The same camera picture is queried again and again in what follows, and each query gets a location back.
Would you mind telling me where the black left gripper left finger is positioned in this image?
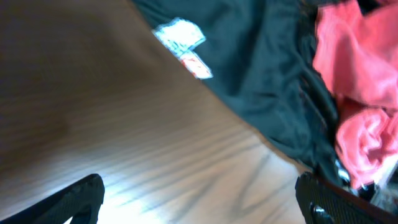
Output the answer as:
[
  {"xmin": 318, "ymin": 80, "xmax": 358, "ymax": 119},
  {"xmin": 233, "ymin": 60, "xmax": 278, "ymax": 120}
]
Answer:
[{"xmin": 1, "ymin": 174, "xmax": 105, "ymax": 224}]

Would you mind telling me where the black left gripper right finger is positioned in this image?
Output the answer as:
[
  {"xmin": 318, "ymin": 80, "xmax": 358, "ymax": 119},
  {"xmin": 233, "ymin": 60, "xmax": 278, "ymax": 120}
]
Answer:
[{"xmin": 295, "ymin": 172, "xmax": 397, "ymax": 224}]

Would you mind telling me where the black orange patterned jersey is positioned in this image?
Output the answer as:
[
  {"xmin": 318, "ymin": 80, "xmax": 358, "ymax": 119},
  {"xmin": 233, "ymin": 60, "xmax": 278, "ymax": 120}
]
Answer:
[{"xmin": 133, "ymin": 0, "xmax": 353, "ymax": 189}]

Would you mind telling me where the red t-shirt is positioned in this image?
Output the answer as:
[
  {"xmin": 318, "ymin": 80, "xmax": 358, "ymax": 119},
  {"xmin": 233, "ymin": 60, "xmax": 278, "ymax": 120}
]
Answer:
[{"xmin": 313, "ymin": 1, "xmax": 397, "ymax": 189}]

